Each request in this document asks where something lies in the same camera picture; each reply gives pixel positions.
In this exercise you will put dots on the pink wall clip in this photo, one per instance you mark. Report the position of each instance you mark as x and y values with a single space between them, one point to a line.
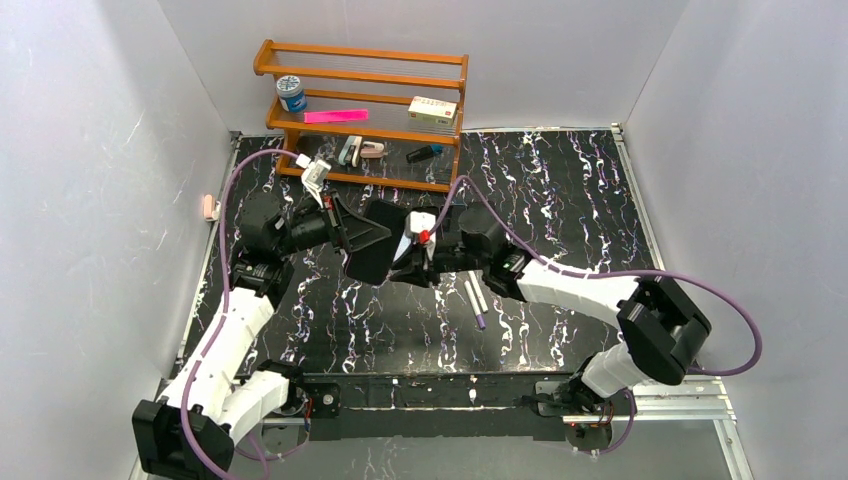
210 208

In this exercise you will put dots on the blue white round jar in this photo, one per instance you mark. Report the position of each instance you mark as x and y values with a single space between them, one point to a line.
291 94

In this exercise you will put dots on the aluminium front rail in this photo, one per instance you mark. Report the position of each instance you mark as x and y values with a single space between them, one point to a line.
697 398

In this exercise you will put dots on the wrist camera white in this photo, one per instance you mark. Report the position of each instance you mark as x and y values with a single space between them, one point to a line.
313 176
419 227

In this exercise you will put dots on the black marker blue cap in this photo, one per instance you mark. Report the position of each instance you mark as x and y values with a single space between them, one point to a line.
424 153

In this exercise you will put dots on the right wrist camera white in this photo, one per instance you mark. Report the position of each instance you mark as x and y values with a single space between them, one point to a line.
419 227

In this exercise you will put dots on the pink flat strip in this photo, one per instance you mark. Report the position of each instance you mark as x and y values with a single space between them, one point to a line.
336 116

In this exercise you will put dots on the white purple marker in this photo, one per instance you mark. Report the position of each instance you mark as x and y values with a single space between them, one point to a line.
477 291
475 305

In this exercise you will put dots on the purple phone black case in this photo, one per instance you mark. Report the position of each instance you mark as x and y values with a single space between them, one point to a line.
372 264

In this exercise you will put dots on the white red cardboard box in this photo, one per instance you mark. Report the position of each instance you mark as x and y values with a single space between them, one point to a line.
435 111

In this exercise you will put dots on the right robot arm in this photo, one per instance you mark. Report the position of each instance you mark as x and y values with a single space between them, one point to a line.
662 329

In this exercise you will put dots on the white purple marker right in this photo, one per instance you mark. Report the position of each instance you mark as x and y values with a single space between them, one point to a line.
477 291

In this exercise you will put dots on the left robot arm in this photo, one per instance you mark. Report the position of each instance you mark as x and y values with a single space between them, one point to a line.
192 429

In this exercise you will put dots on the pink small stapler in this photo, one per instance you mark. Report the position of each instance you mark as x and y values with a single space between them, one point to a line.
372 150

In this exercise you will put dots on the orange wooden shelf rack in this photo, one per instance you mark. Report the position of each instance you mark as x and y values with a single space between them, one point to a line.
381 82

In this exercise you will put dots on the white purple marker left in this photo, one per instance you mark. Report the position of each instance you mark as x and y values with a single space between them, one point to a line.
475 305

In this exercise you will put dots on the teal white stapler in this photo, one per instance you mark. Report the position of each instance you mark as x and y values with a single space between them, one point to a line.
350 152

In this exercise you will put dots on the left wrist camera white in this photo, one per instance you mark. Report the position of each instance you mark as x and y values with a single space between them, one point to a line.
313 176

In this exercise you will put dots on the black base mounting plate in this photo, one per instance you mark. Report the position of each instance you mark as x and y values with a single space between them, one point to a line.
462 405

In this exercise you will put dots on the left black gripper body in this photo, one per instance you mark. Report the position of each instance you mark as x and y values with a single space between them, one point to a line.
337 223

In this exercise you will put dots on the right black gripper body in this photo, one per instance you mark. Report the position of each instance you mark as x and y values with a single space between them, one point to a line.
424 252

